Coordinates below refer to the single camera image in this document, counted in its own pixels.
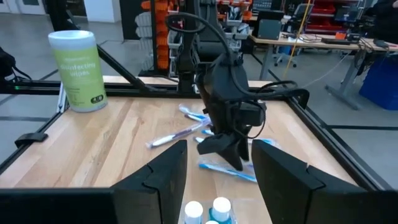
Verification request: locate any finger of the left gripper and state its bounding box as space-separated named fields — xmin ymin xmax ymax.
xmin=197 ymin=133 xmax=244 ymax=171
xmin=238 ymin=124 xmax=252 ymax=162

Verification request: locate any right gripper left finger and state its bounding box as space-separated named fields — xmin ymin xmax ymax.
xmin=0 ymin=139 xmax=188 ymax=224

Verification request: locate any black device with cable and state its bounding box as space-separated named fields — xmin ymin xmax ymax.
xmin=0 ymin=46 xmax=32 ymax=91

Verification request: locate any black frame clip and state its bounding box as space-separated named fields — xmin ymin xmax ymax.
xmin=14 ymin=131 xmax=49 ymax=149

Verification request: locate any orange bin rack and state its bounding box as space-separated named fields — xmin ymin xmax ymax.
xmin=135 ymin=0 xmax=171 ymax=72

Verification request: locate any black monitor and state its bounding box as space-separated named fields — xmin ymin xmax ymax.
xmin=252 ymin=10 xmax=285 ymax=40

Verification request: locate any wooden workbench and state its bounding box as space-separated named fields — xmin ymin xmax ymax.
xmin=248 ymin=30 xmax=398 ymax=110

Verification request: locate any yellow hanging cable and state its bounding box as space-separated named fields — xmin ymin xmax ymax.
xmin=282 ymin=0 xmax=312 ymax=79

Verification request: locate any clear plastic organizer cup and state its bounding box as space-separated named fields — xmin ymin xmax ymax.
xmin=177 ymin=198 xmax=242 ymax=224

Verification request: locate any green disinfecting wipes canister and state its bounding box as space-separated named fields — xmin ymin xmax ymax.
xmin=47 ymin=29 xmax=108 ymax=113

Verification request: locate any blue bin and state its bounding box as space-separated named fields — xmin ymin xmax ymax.
xmin=358 ymin=53 xmax=398 ymax=111

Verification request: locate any office chair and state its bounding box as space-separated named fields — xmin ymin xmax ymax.
xmin=273 ymin=2 xmax=315 ymax=68

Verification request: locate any black aluminium rig frame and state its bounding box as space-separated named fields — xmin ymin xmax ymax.
xmin=0 ymin=45 xmax=393 ymax=191

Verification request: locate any person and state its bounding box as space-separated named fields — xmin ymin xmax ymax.
xmin=371 ymin=0 xmax=398 ymax=45

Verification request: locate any red storage shelf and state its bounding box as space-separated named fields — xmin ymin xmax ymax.
xmin=305 ymin=0 xmax=365 ymax=34

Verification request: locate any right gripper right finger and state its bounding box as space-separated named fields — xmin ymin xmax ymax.
xmin=251 ymin=139 xmax=398 ymax=224

